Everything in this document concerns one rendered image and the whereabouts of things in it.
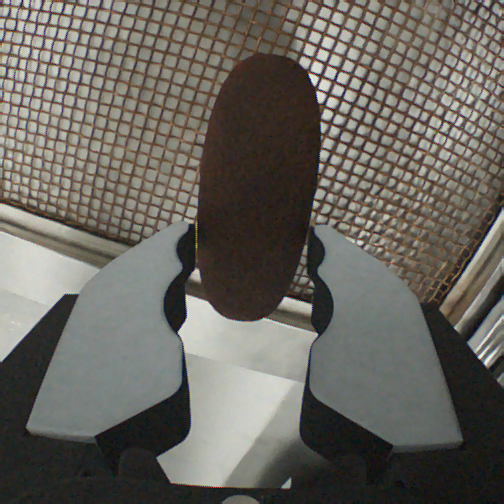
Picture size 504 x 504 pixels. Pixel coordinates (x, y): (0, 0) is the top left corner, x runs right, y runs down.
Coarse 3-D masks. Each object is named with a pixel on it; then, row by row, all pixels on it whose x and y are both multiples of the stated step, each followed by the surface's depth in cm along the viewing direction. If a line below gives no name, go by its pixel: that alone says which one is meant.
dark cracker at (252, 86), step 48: (240, 96) 11; (288, 96) 11; (240, 144) 12; (288, 144) 12; (240, 192) 13; (288, 192) 13; (240, 240) 14; (288, 240) 14; (240, 288) 15; (288, 288) 15
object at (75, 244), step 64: (64, 0) 14; (128, 0) 15; (384, 0) 14; (0, 64) 16; (192, 128) 18; (128, 192) 19; (192, 192) 19; (64, 256) 20; (448, 256) 21; (448, 320) 22
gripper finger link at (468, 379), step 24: (432, 312) 9; (432, 336) 8; (456, 336) 8; (456, 360) 7; (480, 360) 7; (456, 384) 7; (480, 384) 7; (456, 408) 6; (480, 408) 6; (480, 432) 6; (408, 456) 5; (432, 456) 5; (456, 456) 5; (480, 456) 5; (384, 480) 6; (408, 480) 5; (432, 480) 5; (456, 480) 5; (480, 480) 5
